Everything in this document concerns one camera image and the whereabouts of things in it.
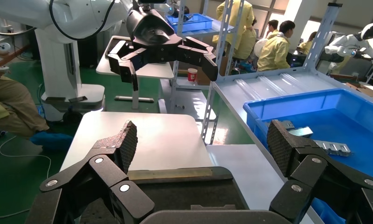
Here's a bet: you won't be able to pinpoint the small blue plastic bin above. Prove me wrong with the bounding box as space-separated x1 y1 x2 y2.
166 13 214 33

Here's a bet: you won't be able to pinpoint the flat cardboard pieces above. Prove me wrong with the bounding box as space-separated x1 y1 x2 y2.
345 82 373 99

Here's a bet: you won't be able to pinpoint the thick black hanging cable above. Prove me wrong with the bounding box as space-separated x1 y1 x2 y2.
0 27 36 36

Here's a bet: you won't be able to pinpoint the person in yellow coat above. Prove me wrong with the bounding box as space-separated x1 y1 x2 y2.
298 31 318 56
264 19 280 39

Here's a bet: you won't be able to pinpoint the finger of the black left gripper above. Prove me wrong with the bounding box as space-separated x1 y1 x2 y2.
107 40 150 92
177 36 220 83

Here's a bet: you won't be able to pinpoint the black container tray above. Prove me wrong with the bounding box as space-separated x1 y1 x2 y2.
81 167 249 224

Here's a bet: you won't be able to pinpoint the silver slotted metal bracket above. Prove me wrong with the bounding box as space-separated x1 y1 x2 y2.
313 140 353 157

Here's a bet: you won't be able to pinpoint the grey flat metal bar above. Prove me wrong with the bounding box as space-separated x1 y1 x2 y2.
288 126 314 139

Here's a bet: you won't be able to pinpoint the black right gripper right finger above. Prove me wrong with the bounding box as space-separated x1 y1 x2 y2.
267 119 373 224

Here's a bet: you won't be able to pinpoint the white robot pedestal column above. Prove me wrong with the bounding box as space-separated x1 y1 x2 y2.
35 26 106 122

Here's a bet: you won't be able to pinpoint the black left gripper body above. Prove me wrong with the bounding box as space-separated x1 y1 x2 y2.
126 8 184 63

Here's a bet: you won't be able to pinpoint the short silver metal bracket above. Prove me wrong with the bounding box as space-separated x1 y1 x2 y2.
280 120 296 131

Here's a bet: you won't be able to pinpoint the white desk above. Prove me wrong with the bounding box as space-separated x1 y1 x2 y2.
96 35 175 111

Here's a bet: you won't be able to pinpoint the grey background shelf rack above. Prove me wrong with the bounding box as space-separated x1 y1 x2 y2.
159 0 236 113

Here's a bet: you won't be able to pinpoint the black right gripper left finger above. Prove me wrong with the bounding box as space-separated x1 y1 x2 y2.
25 119 155 224

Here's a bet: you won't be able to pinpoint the white humanoid robot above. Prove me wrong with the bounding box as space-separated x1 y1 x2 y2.
324 23 373 67

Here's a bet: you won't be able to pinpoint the black-haired person yellow coat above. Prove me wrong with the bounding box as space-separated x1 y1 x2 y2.
256 20 296 72

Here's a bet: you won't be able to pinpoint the seated operator in khaki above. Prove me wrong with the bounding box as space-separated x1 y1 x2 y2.
0 42 73 152

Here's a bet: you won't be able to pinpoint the white floor cable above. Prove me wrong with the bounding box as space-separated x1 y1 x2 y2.
0 136 53 218

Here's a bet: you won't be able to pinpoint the large blue plastic bin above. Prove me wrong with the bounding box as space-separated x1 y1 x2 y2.
243 89 373 224

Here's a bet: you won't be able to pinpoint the standing person yellow coat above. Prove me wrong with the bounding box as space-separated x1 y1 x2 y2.
212 0 255 59

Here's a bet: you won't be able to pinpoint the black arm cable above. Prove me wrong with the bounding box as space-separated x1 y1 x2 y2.
49 0 116 42

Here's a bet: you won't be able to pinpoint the bent person yellow coat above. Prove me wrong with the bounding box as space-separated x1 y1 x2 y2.
233 18 258 61

